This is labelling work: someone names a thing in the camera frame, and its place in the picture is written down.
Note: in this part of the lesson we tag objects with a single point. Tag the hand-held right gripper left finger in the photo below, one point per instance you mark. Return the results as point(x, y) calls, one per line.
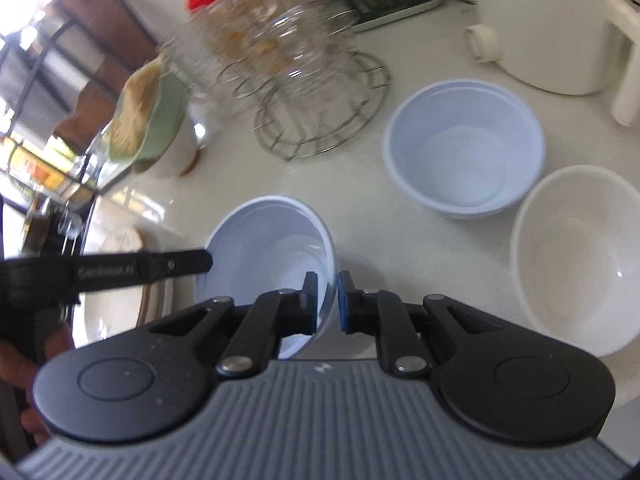
point(311, 305)

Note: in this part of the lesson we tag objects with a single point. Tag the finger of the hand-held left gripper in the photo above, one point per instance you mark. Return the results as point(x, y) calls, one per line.
point(150, 267)

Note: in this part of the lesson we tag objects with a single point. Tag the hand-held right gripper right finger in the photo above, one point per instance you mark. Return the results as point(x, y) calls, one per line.
point(344, 305)

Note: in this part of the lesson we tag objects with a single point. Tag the white plate grey leaf print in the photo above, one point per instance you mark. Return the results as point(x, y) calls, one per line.
point(107, 315)

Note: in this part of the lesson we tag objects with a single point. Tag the pale blue bowl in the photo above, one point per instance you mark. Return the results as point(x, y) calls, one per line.
point(270, 245)
point(465, 150)

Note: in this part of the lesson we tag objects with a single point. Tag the plain white bowl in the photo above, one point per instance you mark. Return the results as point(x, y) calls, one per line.
point(575, 260)

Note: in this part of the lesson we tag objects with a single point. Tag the person's left hand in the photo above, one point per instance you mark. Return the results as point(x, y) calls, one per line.
point(20, 372)

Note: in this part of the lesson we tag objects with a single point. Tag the white bowl red foot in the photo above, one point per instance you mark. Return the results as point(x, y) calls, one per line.
point(175, 155)

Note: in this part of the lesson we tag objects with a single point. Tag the green strainer basket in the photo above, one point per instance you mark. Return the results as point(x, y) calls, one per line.
point(165, 110)

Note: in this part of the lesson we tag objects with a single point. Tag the dry noodles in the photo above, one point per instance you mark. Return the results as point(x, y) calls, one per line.
point(132, 105)

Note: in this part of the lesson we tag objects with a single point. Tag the black metal kitchen rack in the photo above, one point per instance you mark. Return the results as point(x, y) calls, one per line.
point(70, 25)

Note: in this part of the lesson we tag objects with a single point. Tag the white electric pot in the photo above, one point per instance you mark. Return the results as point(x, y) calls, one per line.
point(550, 35)

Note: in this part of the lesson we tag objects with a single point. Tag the patterned white mug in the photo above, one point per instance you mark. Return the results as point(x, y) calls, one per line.
point(625, 60)

